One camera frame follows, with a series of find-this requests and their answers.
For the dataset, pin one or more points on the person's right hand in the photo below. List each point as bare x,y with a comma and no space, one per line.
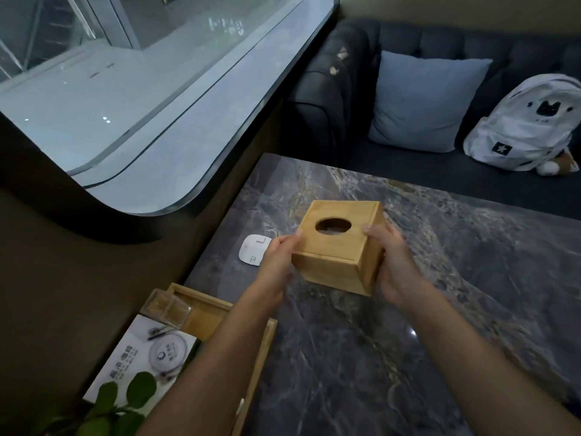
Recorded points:
395,267

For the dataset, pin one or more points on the person's left hand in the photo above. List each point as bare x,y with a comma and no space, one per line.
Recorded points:
271,267

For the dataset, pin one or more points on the person's left thumb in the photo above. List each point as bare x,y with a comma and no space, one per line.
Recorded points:
288,238

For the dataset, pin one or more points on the person's right thumb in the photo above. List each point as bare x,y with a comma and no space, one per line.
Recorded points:
376,232

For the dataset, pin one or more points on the wooden tissue box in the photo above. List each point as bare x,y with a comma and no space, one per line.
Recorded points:
340,249

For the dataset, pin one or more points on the person's right forearm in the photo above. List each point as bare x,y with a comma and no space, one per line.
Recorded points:
481,363

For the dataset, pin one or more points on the person's left forearm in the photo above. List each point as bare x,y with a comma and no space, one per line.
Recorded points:
213,363

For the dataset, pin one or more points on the white square call button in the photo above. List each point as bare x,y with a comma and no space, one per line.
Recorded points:
252,250

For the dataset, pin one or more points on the wooden tray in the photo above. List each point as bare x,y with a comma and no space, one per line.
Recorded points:
213,313

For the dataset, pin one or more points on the light blue cushion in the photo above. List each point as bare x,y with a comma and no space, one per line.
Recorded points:
424,104

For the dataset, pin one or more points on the clear toothpick holder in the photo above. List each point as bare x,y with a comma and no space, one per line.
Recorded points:
165,307

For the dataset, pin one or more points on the dark blue tufted sofa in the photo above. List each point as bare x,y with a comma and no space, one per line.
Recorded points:
454,108

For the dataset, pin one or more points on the white backpack with black prints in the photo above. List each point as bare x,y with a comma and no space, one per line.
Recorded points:
522,127

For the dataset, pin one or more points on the white printed card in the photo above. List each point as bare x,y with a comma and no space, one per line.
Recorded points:
140,358

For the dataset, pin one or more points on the curved glass window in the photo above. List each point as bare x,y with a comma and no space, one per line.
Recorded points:
150,95

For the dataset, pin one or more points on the green plant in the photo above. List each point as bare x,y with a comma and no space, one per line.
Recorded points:
113,404

